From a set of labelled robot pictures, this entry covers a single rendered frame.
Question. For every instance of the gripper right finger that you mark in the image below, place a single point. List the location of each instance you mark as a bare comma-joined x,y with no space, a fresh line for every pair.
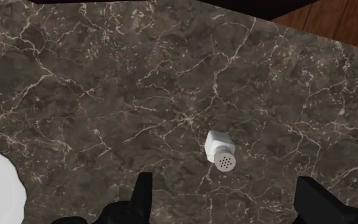
315,204

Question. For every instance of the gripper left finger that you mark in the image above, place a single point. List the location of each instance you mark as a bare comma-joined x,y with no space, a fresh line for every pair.
138,208

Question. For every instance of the white salt shaker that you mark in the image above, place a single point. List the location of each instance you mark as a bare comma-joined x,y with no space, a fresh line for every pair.
217,146

